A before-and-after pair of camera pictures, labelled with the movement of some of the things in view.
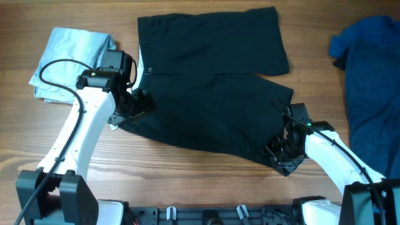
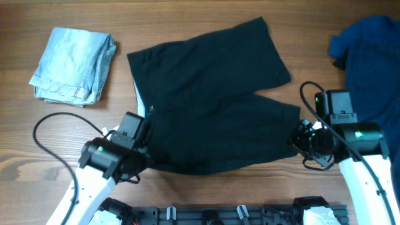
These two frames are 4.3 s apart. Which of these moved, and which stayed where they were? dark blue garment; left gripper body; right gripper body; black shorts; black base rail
Moved: right gripper body; left gripper body; black shorts
Stayed: dark blue garment; black base rail
